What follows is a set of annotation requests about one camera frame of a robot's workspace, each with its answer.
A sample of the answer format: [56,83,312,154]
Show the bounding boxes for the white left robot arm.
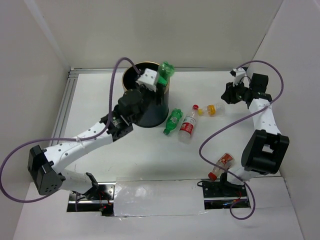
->
[27,85,166,200]

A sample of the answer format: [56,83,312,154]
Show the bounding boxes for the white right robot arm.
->
[218,68,290,196]

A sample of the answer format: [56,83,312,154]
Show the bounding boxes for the green bottle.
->
[163,108,183,135]
[157,61,175,86]

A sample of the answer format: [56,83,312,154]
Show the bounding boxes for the small bottle with yellow cap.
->
[197,102,226,117]

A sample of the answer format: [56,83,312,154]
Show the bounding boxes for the aluminium frame rail left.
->
[51,70,79,138]

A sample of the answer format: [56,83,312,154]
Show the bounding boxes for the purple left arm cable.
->
[0,57,142,203]

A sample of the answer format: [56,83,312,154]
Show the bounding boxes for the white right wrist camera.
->
[229,67,247,87]

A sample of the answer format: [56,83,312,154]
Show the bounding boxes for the dark bin with gold rim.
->
[121,61,170,128]

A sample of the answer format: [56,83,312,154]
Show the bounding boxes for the clear bottle with red label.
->
[178,104,199,144]

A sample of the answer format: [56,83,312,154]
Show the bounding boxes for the small bottle with red cap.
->
[208,153,235,181]

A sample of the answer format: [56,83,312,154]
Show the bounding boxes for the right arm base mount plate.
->
[197,173,251,210]

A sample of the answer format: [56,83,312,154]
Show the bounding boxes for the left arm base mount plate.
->
[66,181,116,217]

